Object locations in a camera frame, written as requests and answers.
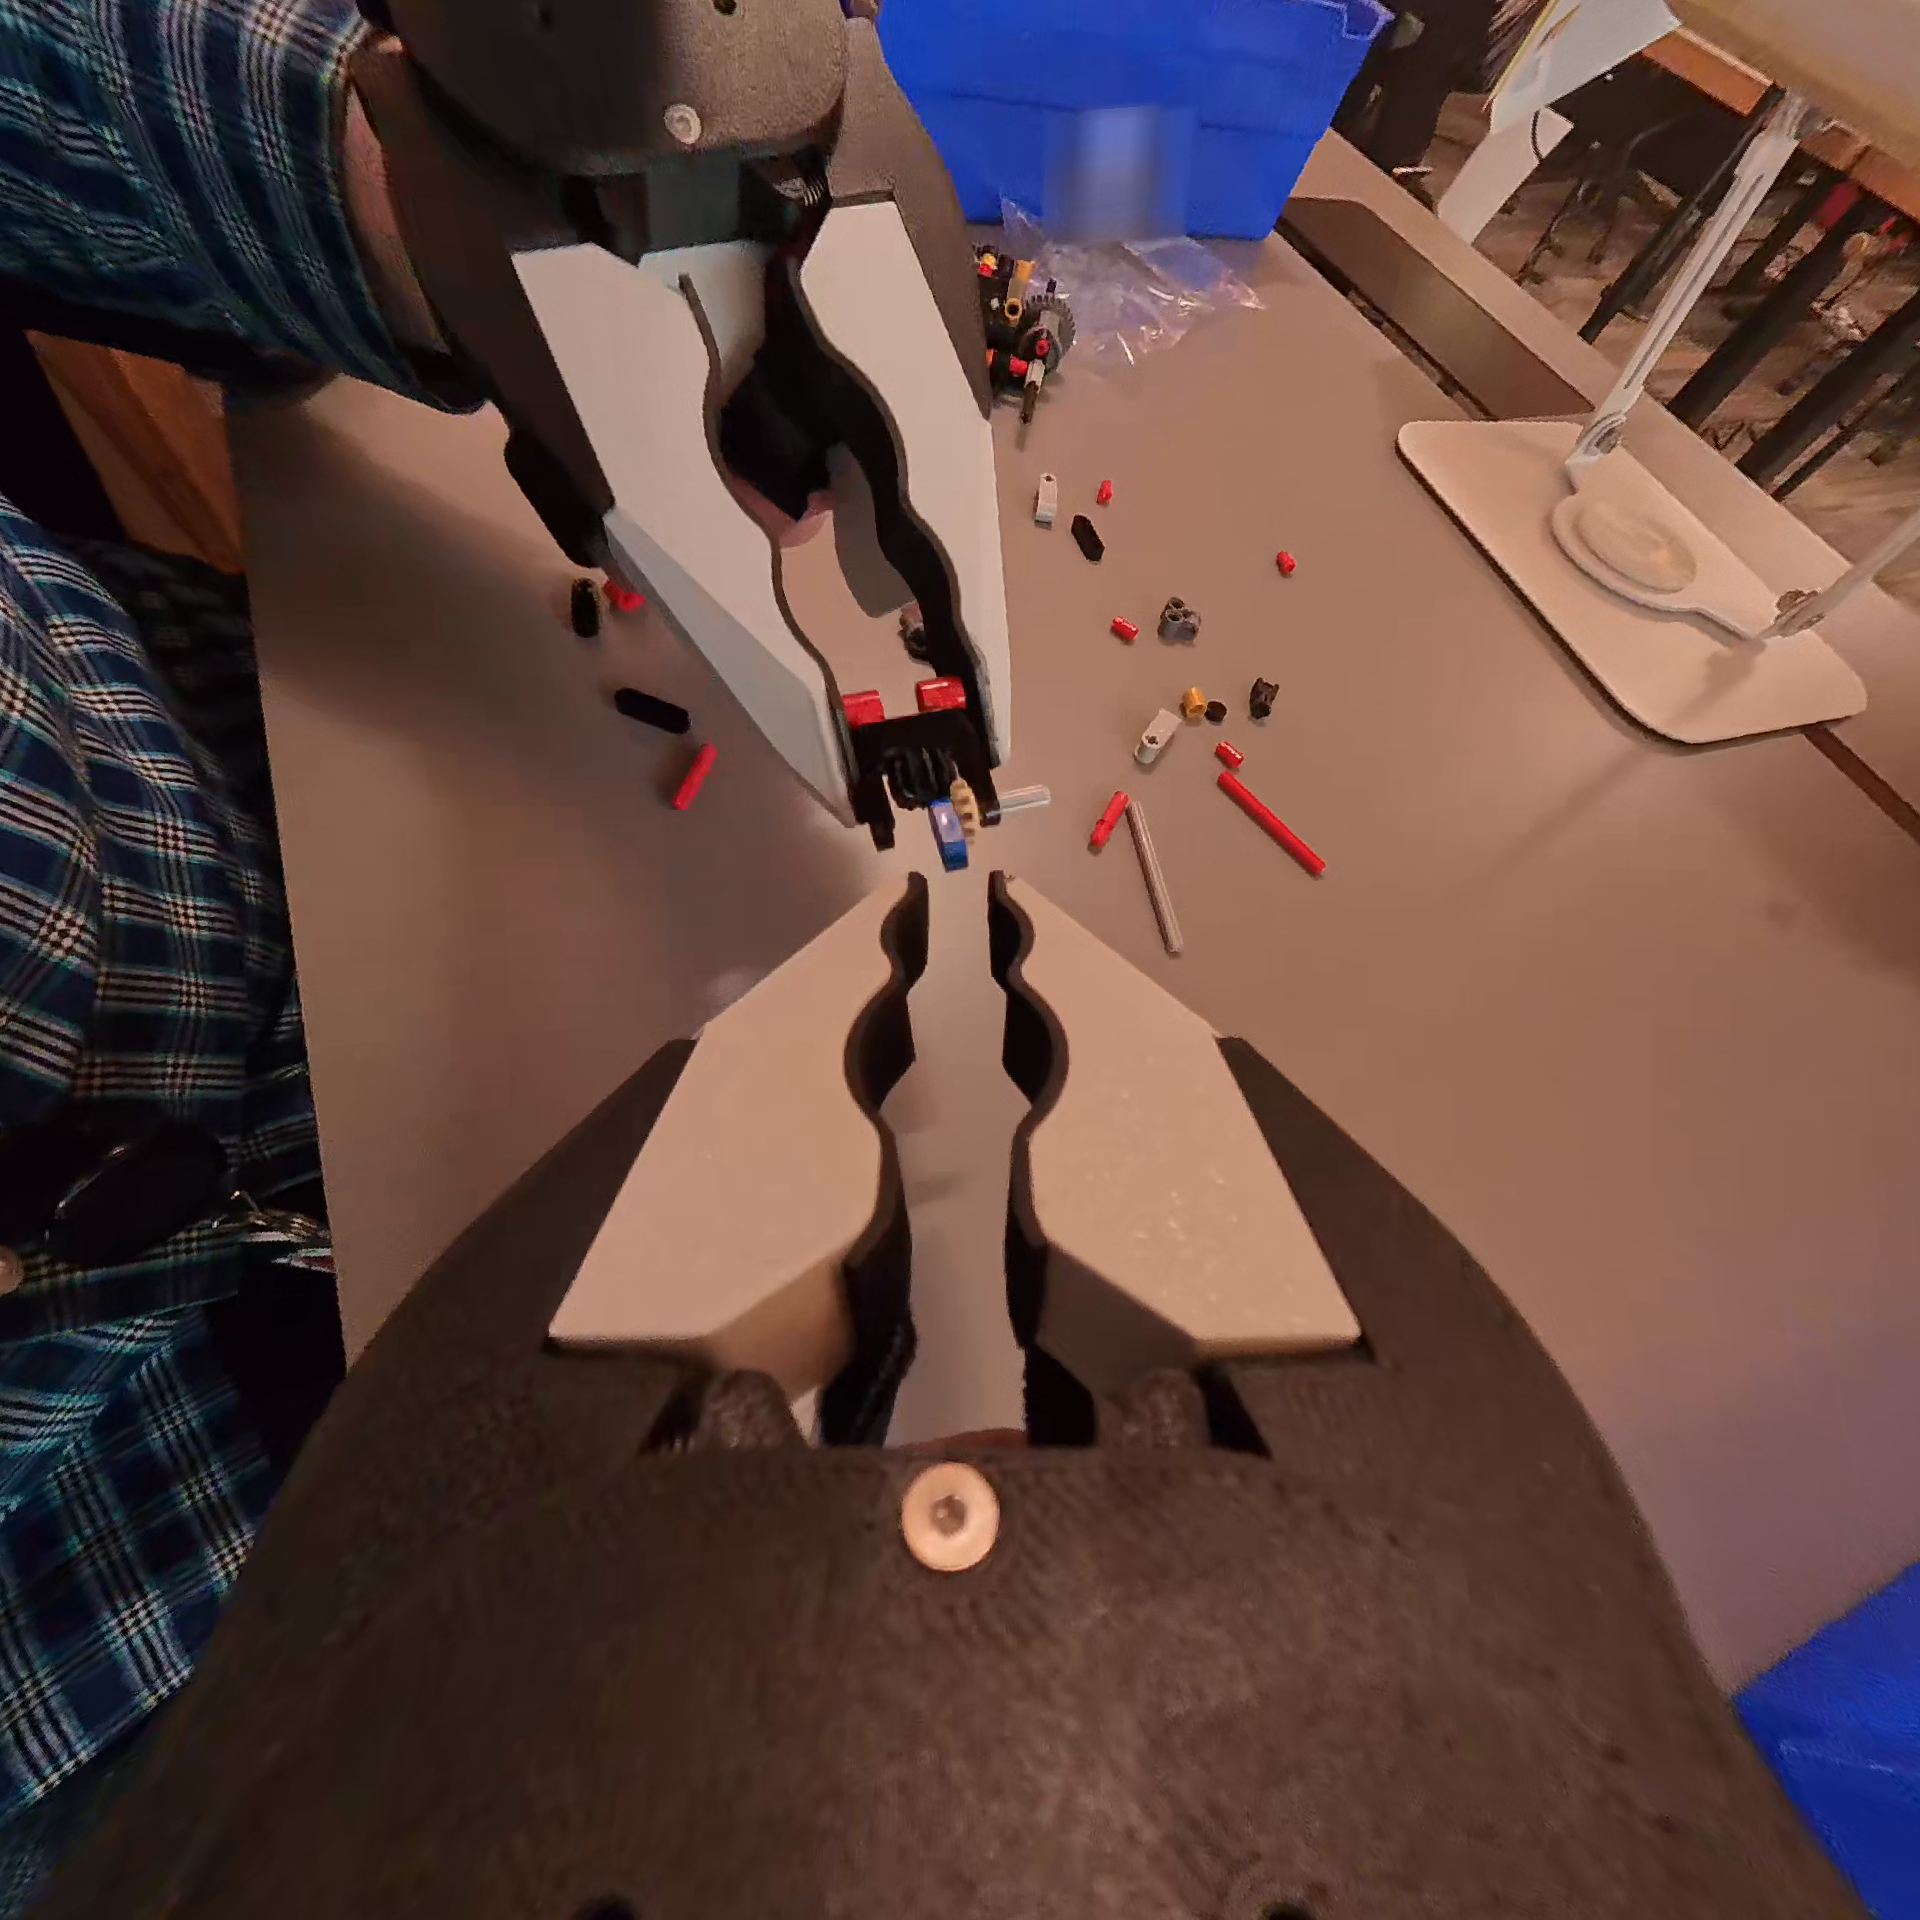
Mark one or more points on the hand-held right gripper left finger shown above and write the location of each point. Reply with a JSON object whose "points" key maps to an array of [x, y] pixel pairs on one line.
{"points": [[734, 1185]]}

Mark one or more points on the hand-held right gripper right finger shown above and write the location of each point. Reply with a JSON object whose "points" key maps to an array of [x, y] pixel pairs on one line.
{"points": [[1184, 1185]]}

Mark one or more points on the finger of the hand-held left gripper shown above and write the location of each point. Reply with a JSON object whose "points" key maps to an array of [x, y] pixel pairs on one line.
{"points": [[930, 452], [661, 494]]}

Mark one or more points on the black lego gear assembly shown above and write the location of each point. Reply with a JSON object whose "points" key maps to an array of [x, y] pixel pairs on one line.
{"points": [[915, 751]]}

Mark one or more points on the person's left forearm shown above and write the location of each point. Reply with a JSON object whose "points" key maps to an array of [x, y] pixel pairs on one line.
{"points": [[149, 149]]}

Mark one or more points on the small grey lego connector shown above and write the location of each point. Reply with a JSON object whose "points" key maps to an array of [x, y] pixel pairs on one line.
{"points": [[1045, 500]]}

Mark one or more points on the short black lego beam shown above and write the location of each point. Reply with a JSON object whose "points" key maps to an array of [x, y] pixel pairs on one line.
{"points": [[1086, 537], [651, 710]]}

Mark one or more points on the dark grey lego connector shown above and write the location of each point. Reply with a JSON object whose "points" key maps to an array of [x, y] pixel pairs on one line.
{"points": [[1181, 617]]}

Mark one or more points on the long grey lego axle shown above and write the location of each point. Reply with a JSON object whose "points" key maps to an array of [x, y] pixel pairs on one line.
{"points": [[1154, 878]]}

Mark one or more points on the light grey lego beam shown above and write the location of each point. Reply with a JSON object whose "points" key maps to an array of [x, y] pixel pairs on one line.
{"points": [[1154, 737]]}

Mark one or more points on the long red lego axle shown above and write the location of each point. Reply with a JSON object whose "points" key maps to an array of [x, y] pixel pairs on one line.
{"points": [[1272, 824]]}

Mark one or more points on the clear plastic bag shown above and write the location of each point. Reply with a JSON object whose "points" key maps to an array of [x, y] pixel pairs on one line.
{"points": [[1154, 284]]}

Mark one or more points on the wooden cabinet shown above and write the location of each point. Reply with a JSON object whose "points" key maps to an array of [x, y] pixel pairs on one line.
{"points": [[135, 436]]}

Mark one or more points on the dark flat box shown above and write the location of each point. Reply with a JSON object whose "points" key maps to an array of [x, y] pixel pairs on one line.
{"points": [[1441, 271]]}

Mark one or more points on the person's plaid shirt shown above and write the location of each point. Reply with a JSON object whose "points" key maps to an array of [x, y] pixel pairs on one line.
{"points": [[119, 901]]}

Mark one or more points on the wooden table with black legs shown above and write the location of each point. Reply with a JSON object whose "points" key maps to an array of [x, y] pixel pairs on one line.
{"points": [[1845, 159]]}

